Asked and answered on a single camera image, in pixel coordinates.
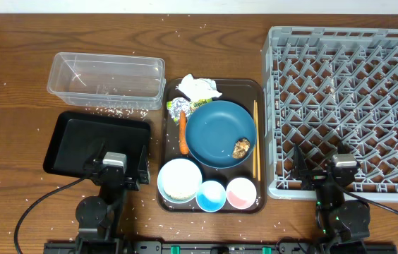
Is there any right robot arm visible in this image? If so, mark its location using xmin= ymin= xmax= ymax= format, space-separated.
xmin=291 ymin=145 xmax=370 ymax=253

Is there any grey dishwasher rack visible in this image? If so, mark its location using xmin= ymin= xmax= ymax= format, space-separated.
xmin=262 ymin=26 xmax=398 ymax=202

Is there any small pink cup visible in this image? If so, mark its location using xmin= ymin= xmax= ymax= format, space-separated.
xmin=226 ymin=177 xmax=257 ymax=210

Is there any wooden chopstick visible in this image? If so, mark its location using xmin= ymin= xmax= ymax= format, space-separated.
xmin=253 ymin=99 xmax=257 ymax=179
xmin=254 ymin=101 xmax=261 ymax=181

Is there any small blue cup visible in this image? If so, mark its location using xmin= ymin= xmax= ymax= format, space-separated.
xmin=195 ymin=181 xmax=227 ymax=212

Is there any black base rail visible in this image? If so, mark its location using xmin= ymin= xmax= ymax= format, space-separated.
xmin=42 ymin=240 xmax=398 ymax=254

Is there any crumpled aluminium foil ball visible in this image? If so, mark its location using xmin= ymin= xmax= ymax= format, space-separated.
xmin=167 ymin=97 xmax=191 ymax=123

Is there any light blue rice bowl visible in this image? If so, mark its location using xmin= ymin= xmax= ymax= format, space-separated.
xmin=157 ymin=158 xmax=203 ymax=204

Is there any large blue plate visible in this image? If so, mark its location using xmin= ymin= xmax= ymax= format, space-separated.
xmin=186 ymin=100 xmax=257 ymax=169

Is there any dark brown serving tray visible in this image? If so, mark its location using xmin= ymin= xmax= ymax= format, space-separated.
xmin=159 ymin=79 xmax=267 ymax=214

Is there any crumpled white tissue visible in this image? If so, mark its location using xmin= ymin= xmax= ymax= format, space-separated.
xmin=178 ymin=74 xmax=222 ymax=102

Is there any brown food scrap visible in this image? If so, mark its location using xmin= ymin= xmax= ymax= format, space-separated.
xmin=232 ymin=138 xmax=251 ymax=159

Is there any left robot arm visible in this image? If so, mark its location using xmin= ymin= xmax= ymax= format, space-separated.
xmin=74 ymin=145 xmax=150 ymax=253

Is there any right wooden chopstick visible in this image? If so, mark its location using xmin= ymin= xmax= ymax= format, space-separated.
xmin=254 ymin=101 xmax=261 ymax=181

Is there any orange carrot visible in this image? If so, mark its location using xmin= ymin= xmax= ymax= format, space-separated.
xmin=179 ymin=111 xmax=189 ymax=155

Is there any left wooden chopstick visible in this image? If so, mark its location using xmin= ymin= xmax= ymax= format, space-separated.
xmin=253 ymin=99 xmax=257 ymax=179

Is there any green snack wrapper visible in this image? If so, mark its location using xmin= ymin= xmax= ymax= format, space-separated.
xmin=166 ymin=97 xmax=215 ymax=124

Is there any black plastic tray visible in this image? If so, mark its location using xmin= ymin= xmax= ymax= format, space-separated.
xmin=43 ymin=111 xmax=150 ymax=178

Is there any clear plastic bin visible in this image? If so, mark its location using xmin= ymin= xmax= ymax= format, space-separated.
xmin=47 ymin=52 xmax=166 ymax=110

